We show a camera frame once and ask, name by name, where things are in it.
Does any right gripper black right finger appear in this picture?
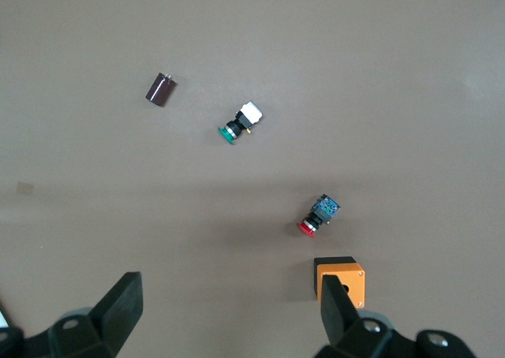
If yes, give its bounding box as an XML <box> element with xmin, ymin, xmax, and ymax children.
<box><xmin>313</xmin><ymin>274</ymin><xmax>481</xmax><ymax>358</ymax></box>

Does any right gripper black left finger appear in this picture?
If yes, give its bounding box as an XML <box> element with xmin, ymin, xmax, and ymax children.
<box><xmin>0</xmin><ymin>270</ymin><xmax>144</xmax><ymax>358</ymax></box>

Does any orange button box black base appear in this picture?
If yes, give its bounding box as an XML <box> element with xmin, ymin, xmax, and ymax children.
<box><xmin>312</xmin><ymin>255</ymin><xmax>368</xmax><ymax>310</ymax></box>

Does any red mushroom push button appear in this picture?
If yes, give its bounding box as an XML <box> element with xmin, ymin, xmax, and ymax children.
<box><xmin>296</xmin><ymin>192</ymin><xmax>342</xmax><ymax>241</ymax></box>

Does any green mushroom push button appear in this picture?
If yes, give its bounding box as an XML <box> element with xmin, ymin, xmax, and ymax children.
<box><xmin>217</xmin><ymin>100</ymin><xmax>264</xmax><ymax>146</ymax></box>

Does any dark brown cylindrical capacitor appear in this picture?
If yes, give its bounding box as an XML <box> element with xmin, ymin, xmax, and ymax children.
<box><xmin>144</xmin><ymin>71</ymin><xmax>178</xmax><ymax>109</ymax></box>

